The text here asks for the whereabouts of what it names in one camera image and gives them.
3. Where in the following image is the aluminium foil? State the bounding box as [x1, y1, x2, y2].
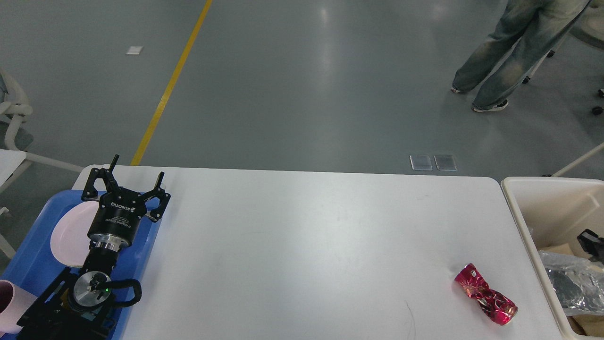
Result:
[538, 250, 604, 316]

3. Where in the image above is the blue plastic tray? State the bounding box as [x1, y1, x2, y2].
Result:
[0, 190, 166, 340]

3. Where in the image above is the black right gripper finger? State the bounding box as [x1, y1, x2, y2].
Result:
[577, 229, 604, 263]

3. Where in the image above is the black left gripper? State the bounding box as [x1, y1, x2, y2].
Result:
[81, 153, 171, 250]

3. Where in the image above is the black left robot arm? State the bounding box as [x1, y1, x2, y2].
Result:
[17, 155, 171, 340]

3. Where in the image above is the pink plate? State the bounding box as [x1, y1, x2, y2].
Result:
[50, 201, 99, 268]

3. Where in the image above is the white waste bin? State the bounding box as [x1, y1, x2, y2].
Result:
[501, 177, 604, 340]

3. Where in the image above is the white wheeled stand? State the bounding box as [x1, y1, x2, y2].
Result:
[520, 0, 604, 116]

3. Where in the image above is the white side table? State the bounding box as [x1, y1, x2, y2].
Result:
[0, 149, 26, 259]

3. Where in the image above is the white office chair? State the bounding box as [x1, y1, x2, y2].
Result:
[1, 69, 84, 173]

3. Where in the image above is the red crushed can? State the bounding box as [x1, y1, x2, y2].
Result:
[454, 263, 518, 326]

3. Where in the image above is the person in jeans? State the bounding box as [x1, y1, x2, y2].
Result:
[451, 0, 590, 112]

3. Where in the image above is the brown paper bag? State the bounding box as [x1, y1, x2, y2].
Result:
[539, 244, 603, 338]

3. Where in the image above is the pink ribbed cup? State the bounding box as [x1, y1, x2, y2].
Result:
[0, 280, 37, 336]

